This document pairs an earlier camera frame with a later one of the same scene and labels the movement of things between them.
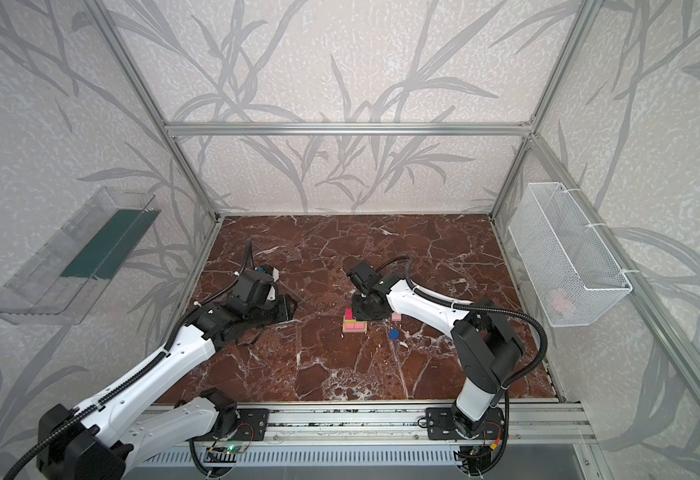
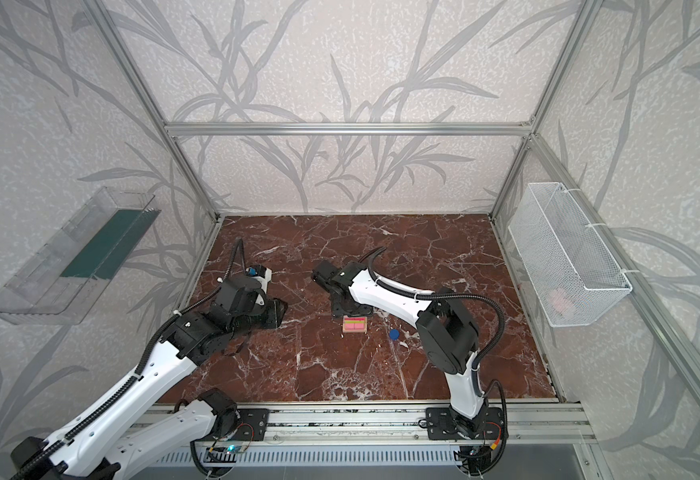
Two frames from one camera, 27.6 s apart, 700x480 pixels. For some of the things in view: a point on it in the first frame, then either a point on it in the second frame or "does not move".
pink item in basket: [559, 302] does not move
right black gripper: [361, 312] -> [324, 276]
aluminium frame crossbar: [417, 128] does not move
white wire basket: [571, 274] does not move
